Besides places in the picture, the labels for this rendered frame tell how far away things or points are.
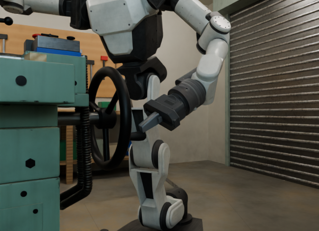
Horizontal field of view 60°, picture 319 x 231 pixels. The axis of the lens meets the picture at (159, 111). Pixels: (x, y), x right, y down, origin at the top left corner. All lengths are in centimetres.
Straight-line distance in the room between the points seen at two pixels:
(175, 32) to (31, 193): 435
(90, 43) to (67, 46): 345
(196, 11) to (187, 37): 376
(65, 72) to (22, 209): 24
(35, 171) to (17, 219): 8
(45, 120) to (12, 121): 5
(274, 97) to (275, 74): 29
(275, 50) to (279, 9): 50
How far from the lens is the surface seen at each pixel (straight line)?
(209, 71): 81
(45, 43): 70
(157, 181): 137
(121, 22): 117
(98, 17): 123
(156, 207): 146
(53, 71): 44
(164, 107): 73
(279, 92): 377
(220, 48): 96
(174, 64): 461
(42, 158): 53
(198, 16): 107
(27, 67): 43
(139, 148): 136
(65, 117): 74
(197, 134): 479
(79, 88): 69
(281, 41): 384
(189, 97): 75
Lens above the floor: 83
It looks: level
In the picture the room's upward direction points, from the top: straight up
